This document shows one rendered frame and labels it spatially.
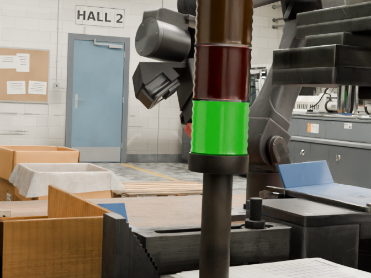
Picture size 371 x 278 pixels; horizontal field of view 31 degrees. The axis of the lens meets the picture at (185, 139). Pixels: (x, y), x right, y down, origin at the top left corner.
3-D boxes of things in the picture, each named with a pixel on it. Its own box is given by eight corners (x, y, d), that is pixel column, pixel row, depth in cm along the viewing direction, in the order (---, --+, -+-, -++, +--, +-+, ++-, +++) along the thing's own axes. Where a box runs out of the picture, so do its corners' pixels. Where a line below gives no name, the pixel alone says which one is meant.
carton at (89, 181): (126, 252, 420) (129, 172, 417) (25, 258, 394) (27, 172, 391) (95, 232, 480) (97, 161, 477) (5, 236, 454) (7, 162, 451)
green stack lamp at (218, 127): (228, 149, 47) (231, 102, 47) (258, 154, 44) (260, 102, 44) (180, 149, 46) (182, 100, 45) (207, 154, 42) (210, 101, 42)
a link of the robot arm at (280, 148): (272, 135, 106) (296, 135, 110) (233, 132, 113) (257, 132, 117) (270, 175, 107) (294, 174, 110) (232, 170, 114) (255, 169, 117)
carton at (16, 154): (83, 232, 478) (85, 150, 475) (8, 236, 454) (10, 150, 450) (58, 219, 528) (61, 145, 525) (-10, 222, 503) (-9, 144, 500)
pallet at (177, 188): (190, 192, 828) (191, 180, 827) (231, 204, 738) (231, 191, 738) (96, 194, 776) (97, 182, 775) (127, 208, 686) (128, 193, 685)
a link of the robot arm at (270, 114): (254, 154, 106) (325, -17, 114) (225, 151, 111) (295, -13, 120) (277, 171, 110) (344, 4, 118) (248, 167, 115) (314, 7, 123)
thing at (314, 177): (324, 184, 82) (324, 160, 82) (420, 202, 69) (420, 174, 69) (276, 190, 79) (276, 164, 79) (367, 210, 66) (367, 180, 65)
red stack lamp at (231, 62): (231, 100, 47) (232, 51, 47) (261, 100, 44) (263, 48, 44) (182, 97, 45) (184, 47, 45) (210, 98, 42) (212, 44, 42)
